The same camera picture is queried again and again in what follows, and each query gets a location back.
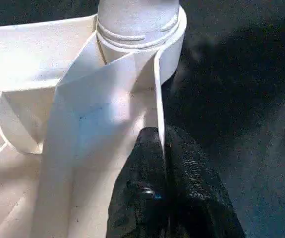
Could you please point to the white plastic table leg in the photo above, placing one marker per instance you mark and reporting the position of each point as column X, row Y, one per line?
column 137, row 15

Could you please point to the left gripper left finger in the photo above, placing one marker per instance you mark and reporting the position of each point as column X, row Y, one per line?
column 142, row 188

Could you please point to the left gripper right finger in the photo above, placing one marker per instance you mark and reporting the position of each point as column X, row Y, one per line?
column 194, row 193

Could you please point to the white plastic table top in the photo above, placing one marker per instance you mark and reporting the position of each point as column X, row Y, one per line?
column 20, row 62

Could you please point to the black work mat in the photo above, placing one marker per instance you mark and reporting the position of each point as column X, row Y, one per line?
column 244, row 99

